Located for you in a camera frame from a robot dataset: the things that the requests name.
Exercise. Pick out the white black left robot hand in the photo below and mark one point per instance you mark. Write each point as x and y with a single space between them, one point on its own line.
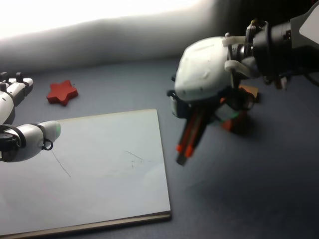
27 139

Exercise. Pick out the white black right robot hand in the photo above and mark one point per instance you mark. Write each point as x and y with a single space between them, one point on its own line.
202 72

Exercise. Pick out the orange and black tool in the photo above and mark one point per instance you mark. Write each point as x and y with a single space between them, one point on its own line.
190 139

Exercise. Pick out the small brown wooden block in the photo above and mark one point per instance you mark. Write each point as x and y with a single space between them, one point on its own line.
250 90

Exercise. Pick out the red star block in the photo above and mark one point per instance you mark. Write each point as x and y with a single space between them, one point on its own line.
62 92

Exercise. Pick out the orange cube block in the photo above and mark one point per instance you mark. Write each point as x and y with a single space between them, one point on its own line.
233 123

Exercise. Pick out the white paper pad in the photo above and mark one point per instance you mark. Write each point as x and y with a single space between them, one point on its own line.
99 169

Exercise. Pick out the grey table cloth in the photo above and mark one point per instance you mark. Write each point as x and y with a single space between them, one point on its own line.
236 189

